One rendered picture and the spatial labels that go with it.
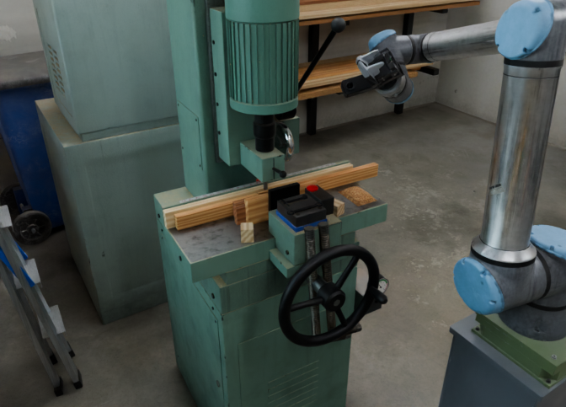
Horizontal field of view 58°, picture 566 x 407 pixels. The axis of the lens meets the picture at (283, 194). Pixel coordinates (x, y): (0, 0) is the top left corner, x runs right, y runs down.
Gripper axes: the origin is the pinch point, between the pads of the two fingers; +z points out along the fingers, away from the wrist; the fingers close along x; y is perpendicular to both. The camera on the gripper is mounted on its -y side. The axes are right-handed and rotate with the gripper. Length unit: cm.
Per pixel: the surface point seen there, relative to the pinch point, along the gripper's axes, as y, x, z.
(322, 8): -40, -125, -188
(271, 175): -32.5, 16.4, 2.2
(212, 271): -50, 36, 18
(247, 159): -38.2, 8.7, 1.1
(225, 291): -52, 41, 12
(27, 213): -208, -48, -65
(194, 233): -54, 24, 14
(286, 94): -16.6, 2.7, 11.9
